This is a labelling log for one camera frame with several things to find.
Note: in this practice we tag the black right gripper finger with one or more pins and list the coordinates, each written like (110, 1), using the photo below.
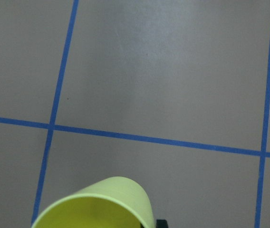
(161, 223)

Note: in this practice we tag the yellow plastic cup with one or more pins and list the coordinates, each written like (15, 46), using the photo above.
(115, 202)

